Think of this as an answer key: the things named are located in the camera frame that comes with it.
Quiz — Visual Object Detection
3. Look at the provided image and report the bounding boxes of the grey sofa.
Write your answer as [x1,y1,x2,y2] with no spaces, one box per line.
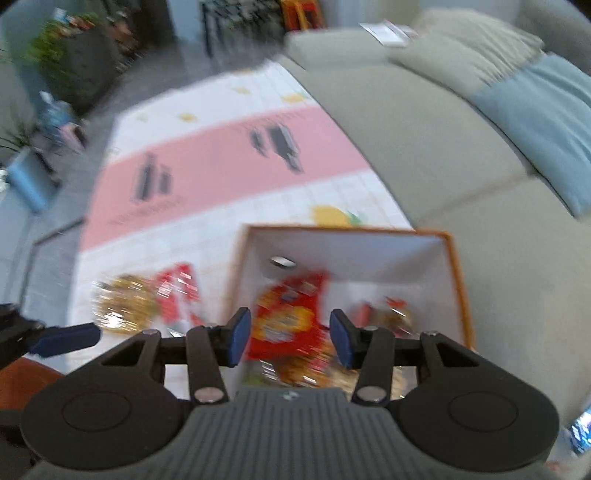
[284,0,591,462]

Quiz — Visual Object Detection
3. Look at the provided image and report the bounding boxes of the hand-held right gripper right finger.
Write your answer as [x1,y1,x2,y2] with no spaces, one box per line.
[329,308,499,406]

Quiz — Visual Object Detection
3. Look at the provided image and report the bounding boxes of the white paper sheet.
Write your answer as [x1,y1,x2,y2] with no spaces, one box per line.
[359,21,419,47]

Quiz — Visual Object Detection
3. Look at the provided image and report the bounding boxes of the blue water jug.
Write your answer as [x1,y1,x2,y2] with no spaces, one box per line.
[39,92,75,139]

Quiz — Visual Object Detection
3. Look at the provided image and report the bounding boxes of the dark cabinet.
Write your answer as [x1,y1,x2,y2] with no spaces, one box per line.
[60,32,121,116]

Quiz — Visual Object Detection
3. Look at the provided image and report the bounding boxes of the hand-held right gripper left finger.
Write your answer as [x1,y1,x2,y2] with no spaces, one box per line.
[92,307,252,406]

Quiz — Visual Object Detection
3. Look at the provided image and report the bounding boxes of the clear brown pastry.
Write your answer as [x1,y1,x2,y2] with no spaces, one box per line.
[358,298,414,340]

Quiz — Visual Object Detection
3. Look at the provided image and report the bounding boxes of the phone with lit screen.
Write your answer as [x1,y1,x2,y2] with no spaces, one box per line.
[570,406,591,455]

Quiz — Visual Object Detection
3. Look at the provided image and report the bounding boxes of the flowering plants on cabinet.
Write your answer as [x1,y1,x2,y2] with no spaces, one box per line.
[30,14,107,61]

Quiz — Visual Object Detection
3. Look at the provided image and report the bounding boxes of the black metal rack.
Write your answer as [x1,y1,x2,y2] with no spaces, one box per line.
[201,0,284,58]

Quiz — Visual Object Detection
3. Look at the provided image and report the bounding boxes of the light blue seat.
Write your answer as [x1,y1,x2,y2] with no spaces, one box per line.
[9,150,58,213]

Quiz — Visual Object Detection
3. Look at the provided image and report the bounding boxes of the orange cardboard box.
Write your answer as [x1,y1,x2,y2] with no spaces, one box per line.
[225,224,475,400]

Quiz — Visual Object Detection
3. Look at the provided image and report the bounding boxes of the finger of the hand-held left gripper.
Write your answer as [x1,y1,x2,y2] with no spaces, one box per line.
[25,322,102,358]

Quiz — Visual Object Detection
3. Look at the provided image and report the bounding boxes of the large red snack bag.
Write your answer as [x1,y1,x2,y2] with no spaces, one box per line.
[247,272,331,363]

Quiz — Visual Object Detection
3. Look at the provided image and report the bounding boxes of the green leafy plant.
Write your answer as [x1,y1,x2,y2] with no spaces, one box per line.
[0,124,33,162]

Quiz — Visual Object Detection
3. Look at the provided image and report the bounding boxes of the orange stool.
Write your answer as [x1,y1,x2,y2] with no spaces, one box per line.
[283,0,324,31]

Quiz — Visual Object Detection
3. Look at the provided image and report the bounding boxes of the pink and white checked tablecloth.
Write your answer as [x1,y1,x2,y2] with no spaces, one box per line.
[67,62,414,402]

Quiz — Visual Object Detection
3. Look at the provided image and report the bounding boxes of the light blue blanket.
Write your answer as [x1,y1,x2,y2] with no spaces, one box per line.
[471,53,591,220]

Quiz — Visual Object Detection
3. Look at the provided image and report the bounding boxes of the beige cushion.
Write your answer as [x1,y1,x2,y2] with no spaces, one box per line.
[388,9,546,97]

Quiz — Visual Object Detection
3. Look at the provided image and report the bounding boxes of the orange shrimp stick snack bag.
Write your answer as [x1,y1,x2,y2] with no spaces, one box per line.
[91,262,206,335]

